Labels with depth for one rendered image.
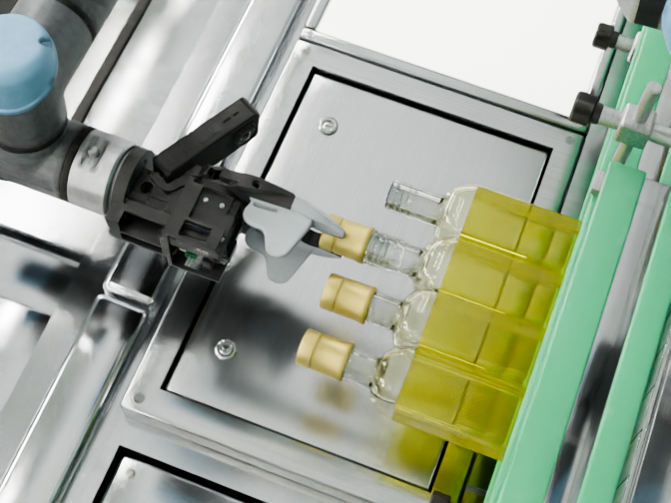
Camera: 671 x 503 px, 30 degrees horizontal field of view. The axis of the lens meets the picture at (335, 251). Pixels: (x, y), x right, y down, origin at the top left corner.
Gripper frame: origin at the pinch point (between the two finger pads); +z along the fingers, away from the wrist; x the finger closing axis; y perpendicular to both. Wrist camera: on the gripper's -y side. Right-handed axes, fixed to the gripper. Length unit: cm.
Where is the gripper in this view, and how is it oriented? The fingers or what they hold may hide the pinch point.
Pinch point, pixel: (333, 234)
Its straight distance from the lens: 116.3
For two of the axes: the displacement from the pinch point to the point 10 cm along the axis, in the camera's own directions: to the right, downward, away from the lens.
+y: -3.6, 8.4, -4.1
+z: 9.3, 3.4, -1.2
